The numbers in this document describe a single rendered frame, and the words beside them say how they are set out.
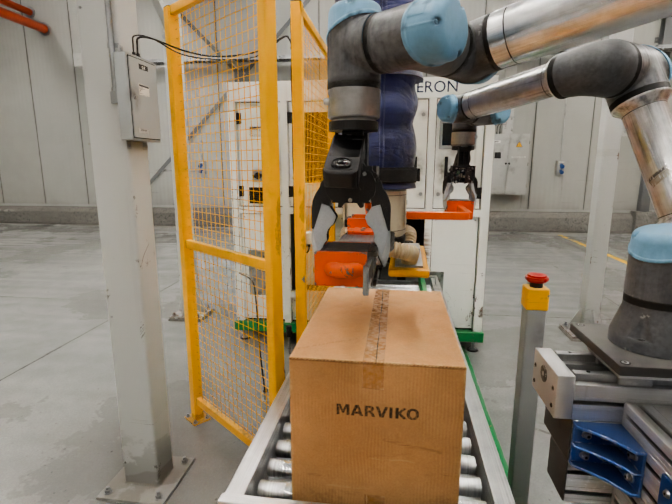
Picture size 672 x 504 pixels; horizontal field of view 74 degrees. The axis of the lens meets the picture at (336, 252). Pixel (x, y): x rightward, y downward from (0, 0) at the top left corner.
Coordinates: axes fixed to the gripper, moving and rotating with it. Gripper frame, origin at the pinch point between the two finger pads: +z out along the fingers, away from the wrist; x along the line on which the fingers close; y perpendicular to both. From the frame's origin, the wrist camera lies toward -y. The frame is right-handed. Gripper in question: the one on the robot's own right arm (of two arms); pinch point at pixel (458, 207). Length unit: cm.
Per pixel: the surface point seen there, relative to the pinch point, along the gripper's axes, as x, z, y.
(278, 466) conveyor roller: -52, 70, 46
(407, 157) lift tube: -18.3, -16.1, 36.0
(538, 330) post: 25.5, 37.8, 11.9
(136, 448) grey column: -128, 106, -3
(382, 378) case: -23, 33, 61
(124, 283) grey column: -127, 33, -3
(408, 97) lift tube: -19, -31, 36
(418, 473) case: -14, 56, 61
